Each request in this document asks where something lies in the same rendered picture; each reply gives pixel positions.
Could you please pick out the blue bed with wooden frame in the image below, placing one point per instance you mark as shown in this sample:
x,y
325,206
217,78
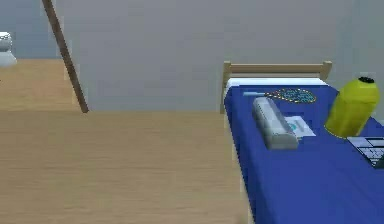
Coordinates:
x,y
310,180

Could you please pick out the white book with teal print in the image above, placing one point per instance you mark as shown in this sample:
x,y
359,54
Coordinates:
x,y
301,127

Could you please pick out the yellow-green bin with black top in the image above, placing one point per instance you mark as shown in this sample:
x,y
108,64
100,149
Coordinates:
x,y
352,108

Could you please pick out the grey long box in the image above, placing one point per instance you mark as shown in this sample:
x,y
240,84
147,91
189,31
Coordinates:
x,y
272,123

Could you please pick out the white toilet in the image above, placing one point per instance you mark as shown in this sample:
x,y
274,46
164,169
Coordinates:
x,y
5,50

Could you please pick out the brown door frame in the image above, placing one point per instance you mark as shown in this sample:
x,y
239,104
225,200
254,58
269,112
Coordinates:
x,y
65,55

